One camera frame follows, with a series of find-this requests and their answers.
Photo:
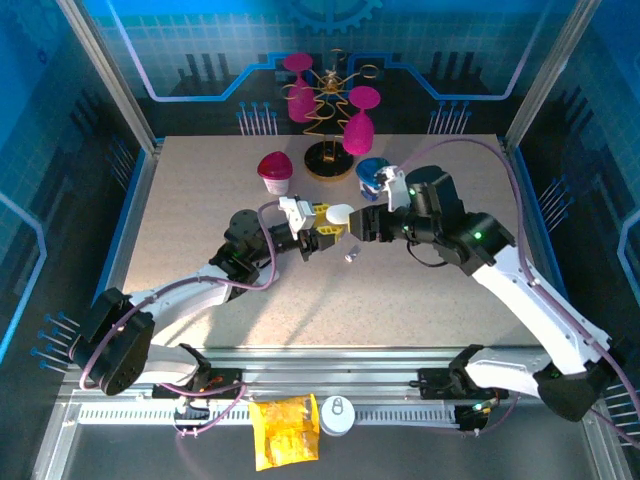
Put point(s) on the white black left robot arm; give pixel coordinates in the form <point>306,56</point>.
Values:
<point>190,292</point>

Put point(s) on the white cup blue lid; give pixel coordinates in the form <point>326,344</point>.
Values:
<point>369,171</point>

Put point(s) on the white cup red lid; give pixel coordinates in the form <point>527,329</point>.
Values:
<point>275,167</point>

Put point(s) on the pink wine glass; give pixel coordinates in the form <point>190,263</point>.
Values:
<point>359,135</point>
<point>299,105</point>

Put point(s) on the white tin can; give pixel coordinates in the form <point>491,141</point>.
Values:
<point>336,415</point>

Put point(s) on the black controller box green light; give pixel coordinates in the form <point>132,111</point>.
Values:
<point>467,417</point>

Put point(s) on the yellow snack bag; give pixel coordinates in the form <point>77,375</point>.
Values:
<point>285,435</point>

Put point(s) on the aluminium table side rail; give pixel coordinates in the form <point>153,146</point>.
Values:
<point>135,210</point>
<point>534,225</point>

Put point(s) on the aluminium mounting rail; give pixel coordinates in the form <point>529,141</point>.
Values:
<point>325,370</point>

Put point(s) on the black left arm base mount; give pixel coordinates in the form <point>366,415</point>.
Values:
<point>225,380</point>

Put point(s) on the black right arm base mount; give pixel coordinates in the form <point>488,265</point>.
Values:
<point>432,382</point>

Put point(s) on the aluminium frame post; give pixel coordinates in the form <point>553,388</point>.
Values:
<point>550,65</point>
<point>107,75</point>

